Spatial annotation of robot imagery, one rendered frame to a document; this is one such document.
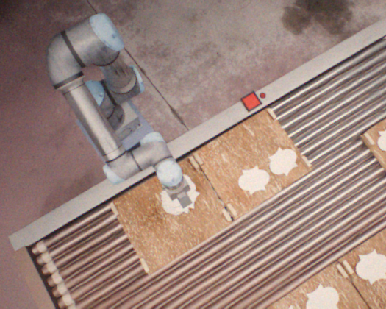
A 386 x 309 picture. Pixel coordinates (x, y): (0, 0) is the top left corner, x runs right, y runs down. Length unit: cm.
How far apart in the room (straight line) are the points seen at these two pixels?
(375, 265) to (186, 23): 222
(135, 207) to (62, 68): 72
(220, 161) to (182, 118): 114
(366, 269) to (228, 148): 77
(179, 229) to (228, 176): 31
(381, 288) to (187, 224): 83
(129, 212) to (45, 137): 142
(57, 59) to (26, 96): 196
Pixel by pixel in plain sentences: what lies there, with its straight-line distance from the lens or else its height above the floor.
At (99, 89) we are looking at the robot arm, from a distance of 161.
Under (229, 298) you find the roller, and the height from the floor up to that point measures 92.
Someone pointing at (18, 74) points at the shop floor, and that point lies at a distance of 330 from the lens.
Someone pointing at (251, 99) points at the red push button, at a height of 93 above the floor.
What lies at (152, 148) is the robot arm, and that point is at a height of 138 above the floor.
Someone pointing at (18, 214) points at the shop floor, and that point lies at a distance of 295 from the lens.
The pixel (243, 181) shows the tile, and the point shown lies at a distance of 169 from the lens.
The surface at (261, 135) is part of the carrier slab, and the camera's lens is 177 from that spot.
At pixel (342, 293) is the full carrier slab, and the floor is 94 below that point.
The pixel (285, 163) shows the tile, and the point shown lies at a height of 95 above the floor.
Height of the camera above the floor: 260
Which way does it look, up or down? 75 degrees down
